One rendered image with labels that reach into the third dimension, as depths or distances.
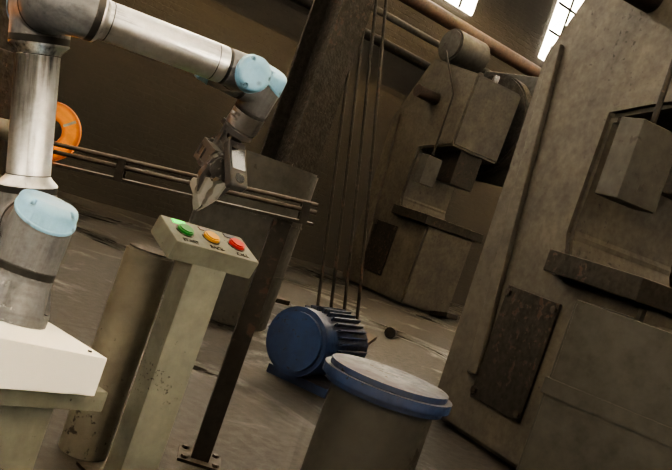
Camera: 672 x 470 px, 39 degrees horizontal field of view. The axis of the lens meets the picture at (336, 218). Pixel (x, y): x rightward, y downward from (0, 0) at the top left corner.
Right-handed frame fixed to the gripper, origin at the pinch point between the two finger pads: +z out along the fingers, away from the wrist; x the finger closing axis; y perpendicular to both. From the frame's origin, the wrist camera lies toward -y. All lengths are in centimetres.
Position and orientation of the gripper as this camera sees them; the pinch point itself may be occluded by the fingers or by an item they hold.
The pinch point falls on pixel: (199, 207)
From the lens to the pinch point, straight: 218.6
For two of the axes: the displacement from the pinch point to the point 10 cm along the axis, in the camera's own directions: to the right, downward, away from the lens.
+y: -4.8, -5.4, 6.9
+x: -7.0, -2.4, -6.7
